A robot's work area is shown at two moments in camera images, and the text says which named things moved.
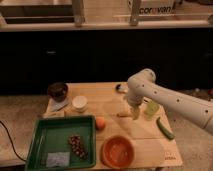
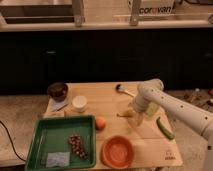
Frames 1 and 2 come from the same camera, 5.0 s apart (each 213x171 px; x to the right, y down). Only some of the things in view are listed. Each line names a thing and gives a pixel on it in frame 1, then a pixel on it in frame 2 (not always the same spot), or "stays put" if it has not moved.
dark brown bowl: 57,91 stays put
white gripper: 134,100 → 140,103
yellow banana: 125,114 stays put
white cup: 79,103 stays put
